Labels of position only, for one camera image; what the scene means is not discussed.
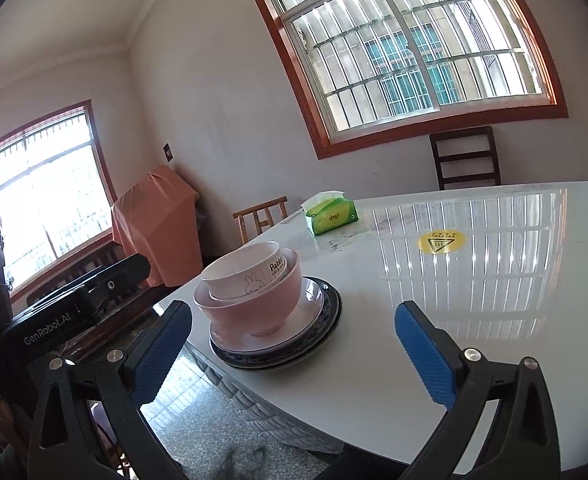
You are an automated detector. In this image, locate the orange cloth covered object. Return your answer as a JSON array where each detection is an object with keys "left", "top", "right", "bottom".
[{"left": 111, "top": 165, "right": 206, "bottom": 288}]

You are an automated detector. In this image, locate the white floral plate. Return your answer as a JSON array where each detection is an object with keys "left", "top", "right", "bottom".
[{"left": 209, "top": 276, "right": 324, "bottom": 352}]

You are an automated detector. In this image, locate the large window with wooden frame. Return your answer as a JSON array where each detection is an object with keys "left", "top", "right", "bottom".
[{"left": 244, "top": 0, "right": 569, "bottom": 161}]

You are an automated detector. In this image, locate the green tissue pack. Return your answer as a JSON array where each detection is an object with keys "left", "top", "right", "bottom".
[{"left": 300, "top": 191, "right": 361, "bottom": 236}]

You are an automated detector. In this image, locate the dark wooden chair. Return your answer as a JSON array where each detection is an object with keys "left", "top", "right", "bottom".
[{"left": 429, "top": 126, "right": 502, "bottom": 191}]

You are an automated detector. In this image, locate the side window with wooden frame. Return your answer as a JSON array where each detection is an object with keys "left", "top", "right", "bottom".
[{"left": 0, "top": 99, "right": 119, "bottom": 301}]

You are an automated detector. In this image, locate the pink bowl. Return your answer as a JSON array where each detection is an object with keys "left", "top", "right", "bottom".
[{"left": 194, "top": 248, "right": 303, "bottom": 337}]

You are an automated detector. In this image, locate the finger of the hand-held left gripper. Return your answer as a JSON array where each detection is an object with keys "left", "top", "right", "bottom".
[{"left": 74, "top": 253, "right": 151, "bottom": 317}]

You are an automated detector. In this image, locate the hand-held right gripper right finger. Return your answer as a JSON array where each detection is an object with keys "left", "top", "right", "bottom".
[{"left": 394, "top": 301, "right": 561, "bottom": 480}]

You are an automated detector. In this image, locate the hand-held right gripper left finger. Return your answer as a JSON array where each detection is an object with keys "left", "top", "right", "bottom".
[{"left": 29, "top": 300, "right": 194, "bottom": 480}]

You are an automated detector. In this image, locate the small blue patterned plate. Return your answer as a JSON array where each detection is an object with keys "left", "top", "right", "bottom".
[{"left": 211, "top": 285, "right": 342, "bottom": 363}]

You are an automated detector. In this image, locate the white rabbit print bowl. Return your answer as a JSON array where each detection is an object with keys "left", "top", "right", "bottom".
[{"left": 201, "top": 241, "right": 287, "bottom": 301}]

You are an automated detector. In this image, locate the yellow round sticker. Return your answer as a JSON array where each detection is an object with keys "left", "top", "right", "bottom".
[{"left": 417, "top": 230, "right": 467, "bottom": 256}]

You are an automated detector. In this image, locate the light wooden chair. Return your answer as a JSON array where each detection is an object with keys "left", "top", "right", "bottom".
[{"left": 232, "top": 196, "right": 289, "bottom": 246}]

